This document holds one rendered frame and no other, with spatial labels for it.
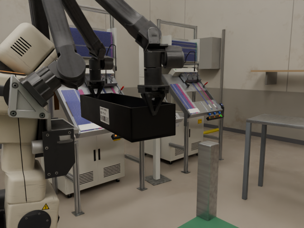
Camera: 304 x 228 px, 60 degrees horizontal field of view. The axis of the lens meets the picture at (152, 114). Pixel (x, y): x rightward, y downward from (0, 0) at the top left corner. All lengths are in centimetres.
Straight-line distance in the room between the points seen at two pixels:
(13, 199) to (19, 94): 37
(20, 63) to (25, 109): 19
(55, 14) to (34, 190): 56
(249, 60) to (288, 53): 71
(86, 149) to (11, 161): 179
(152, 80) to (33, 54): 38
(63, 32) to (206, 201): 60
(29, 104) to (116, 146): 220
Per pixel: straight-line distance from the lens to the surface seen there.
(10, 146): 98
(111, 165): 295
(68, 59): 78
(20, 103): 78
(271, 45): 536
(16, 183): 97
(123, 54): 589
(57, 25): 85
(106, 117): 103
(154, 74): 83
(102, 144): 282
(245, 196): 284
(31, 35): 93
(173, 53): 86
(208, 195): 53
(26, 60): 92
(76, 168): 239
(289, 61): 522
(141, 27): 86
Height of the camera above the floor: 123
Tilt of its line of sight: 9 degrees down
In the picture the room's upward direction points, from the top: straight up
